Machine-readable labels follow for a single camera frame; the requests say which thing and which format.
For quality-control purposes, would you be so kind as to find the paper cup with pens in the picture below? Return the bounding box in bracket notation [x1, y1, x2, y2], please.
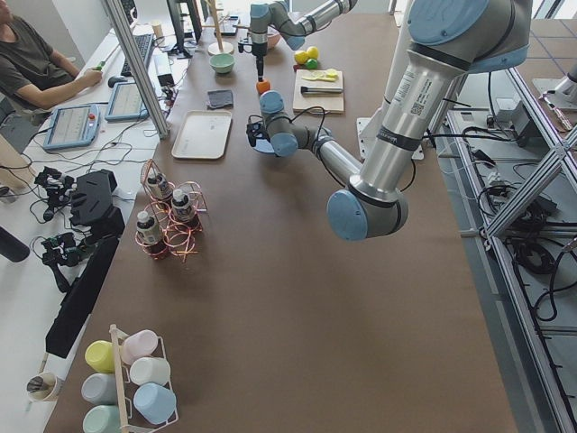
[26, 372, 61, 402]

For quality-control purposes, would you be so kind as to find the black monitor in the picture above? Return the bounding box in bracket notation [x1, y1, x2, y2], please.
[166, 0, 203, 52]

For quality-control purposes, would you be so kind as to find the white cup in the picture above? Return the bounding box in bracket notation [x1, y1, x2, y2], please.
[129, 357, 171, 386]

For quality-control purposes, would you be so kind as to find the blue teach pendant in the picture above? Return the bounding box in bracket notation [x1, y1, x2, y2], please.
[105, 82, 149, 123]
[42, 104, 100, 152]

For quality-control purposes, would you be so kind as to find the yellow plastic knife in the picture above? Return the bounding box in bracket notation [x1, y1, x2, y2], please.
[302, 71, 338, 82]

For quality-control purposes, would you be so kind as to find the yellow cup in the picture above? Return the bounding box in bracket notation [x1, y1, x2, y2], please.
[85, 340, 114, 373]

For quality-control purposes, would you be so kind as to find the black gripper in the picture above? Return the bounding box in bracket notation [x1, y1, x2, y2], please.
[252, 42, 264, 81]
[245, 115, 267, 148]

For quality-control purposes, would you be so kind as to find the green cup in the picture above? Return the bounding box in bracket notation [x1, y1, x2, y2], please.
[82, 405, 121, 433]

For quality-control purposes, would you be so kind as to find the white cup rack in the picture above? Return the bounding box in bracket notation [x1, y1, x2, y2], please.
[109, 324, 179, 432]

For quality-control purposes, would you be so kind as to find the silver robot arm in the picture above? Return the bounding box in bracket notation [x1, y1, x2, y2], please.
[260, 1, 532, 241]
[248, 0, 357, 83]

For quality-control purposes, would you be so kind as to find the blue cup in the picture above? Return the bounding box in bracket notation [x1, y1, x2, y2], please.
[133, 382, 177, 425]

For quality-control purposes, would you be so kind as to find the wooden cutting board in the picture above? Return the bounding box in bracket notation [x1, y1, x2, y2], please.
[292, 69, 344, 114]

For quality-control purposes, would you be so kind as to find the cream rabbit tray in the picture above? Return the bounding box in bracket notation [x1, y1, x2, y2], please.
[171, 110, 232, 160]

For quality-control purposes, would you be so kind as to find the wooden cup stand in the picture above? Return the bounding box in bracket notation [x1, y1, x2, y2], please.
[203, 0, 234, 56]

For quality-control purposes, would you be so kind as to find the pink cup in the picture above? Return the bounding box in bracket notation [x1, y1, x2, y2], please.
[120, 329, 159, 365]

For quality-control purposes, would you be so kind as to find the copper wire bottle rack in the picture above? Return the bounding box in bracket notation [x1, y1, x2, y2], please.
[134, 159, 207, 262]

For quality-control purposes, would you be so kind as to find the orange mandarin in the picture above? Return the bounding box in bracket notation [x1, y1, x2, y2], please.
[255, 78, 271, 95]

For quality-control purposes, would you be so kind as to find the green bowl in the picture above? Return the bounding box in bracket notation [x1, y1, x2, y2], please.
[209, 53, 235, 74]

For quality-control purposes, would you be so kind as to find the pink bowl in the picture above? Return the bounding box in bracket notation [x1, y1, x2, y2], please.
[267, 30, 281, 50]

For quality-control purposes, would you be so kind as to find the seated person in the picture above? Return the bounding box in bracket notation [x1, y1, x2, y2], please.
[1, 1, 102, 110]

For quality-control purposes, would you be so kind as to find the black keyboard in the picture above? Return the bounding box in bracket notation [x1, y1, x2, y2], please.
[120, 33, 154, 78]

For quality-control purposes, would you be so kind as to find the blue plate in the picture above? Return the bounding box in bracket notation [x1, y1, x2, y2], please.
[249, 135, 275, 155]

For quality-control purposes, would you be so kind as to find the grey cup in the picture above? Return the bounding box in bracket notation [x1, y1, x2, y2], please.
[81, 373, 117, 405]

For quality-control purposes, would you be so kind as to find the tea bottle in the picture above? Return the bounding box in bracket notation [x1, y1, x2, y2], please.
[146, 171, 172, 201]
[136, 210, 169, 260]
[171, 189, 199, 228]

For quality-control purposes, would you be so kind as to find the grey cloth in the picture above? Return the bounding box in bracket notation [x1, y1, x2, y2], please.
[206, 89, 234, 109]

